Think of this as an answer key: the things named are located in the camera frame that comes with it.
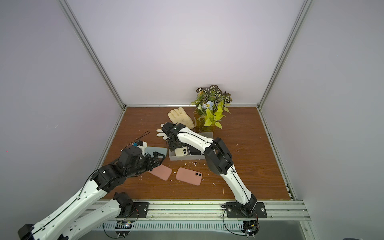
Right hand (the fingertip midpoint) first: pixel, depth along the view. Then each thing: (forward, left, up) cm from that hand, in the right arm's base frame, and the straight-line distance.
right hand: (178, 142), depth 93 cm
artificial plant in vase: (+14, -21, +22) cm, 33 cm away
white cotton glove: (+10, +15, -4) cm, 18 cm away
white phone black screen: (-3, -10, -5) cm, 11 cm away
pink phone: (-18, +7, -1) cm, 20 cm away
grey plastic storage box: (-10, +2, 0) cm, 10 cm away
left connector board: (-44, +24, -8) cm, 51 cm away
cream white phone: (-6, -2, 0) cm, 6 cm away
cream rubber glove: (+26, +3, -4) cm, 27 cm away
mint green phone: (-3, +11, -4) cm, 13 cm away
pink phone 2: (-19, -8, -4) cm, 21 cm away
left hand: (-17, +5, +13) cm, 22 cm away
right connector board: (-42, -39, -7) cm, 58 cm away
